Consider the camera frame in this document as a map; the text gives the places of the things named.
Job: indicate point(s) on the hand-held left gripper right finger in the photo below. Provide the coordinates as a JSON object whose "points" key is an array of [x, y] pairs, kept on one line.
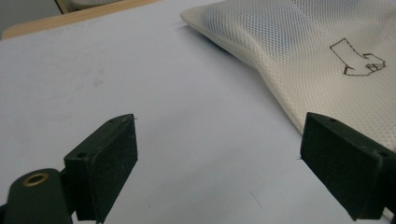
{"points": [[342, 168]]}

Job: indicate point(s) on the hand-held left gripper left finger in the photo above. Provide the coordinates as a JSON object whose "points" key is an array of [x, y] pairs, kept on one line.
{"points": [[102, 168]]}

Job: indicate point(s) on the cream mesh laundry bag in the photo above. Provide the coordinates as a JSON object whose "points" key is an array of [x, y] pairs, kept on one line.
{"points": [[311, 46]]}

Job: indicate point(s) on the wooden table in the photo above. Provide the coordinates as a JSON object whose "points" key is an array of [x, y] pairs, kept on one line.
{"points": [[77, 17]]}

